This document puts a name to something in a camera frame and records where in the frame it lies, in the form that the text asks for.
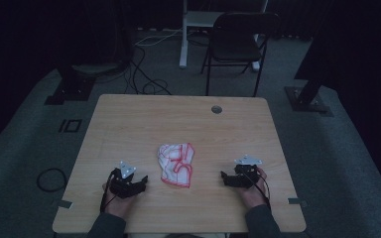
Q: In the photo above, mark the grey round table grommet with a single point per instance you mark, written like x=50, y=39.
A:
x=216, y=109

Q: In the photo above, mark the white desk frame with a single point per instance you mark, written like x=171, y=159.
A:
x=184, y=39

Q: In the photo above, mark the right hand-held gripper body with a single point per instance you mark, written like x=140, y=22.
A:
x=246, y=174

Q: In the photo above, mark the black slanted stand with base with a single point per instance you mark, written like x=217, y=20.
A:
x=306, y=99

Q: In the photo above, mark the person's left hand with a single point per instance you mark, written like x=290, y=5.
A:
x=119, y=204

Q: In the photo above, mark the black folding chair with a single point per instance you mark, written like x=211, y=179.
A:
x=234, y=41

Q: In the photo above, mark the white cloth with red lines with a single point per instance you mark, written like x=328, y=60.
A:
x=176, y=163

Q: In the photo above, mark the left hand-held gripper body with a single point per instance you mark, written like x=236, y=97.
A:
x=123, y=186

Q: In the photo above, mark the black stand with base plate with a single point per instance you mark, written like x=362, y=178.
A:
x=71, y=89

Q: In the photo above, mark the grey tape strip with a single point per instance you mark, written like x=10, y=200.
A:
x=65, y=204
x=296, y=201

